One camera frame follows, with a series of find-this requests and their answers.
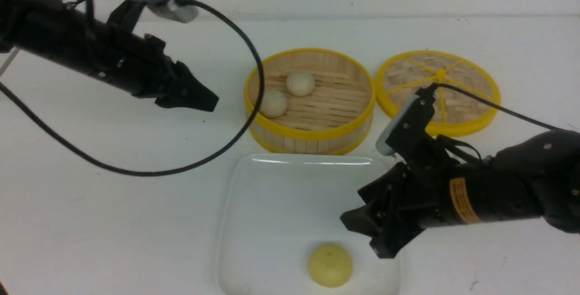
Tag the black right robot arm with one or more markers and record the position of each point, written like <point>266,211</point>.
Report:
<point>536,179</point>

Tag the yellow-rimmed bamboo steamer basket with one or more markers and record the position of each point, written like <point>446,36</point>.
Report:
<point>333,120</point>

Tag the yellow-rimmed bamboo steamer lid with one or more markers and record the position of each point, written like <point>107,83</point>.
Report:
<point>456,115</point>

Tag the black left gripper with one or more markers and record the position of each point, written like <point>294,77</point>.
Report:
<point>137,65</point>

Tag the white steamed bun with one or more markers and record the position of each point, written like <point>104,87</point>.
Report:
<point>274,104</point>
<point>300,84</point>

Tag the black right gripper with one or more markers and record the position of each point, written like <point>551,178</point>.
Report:
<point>400,205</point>

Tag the white square plate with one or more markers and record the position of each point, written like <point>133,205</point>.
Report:
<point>279,208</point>

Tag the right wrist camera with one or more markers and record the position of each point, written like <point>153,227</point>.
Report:
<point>406,134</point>

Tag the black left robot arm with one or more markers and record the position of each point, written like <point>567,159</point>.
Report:
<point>67,33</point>

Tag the yellow steamed bun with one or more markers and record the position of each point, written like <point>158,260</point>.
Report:
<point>330,265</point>

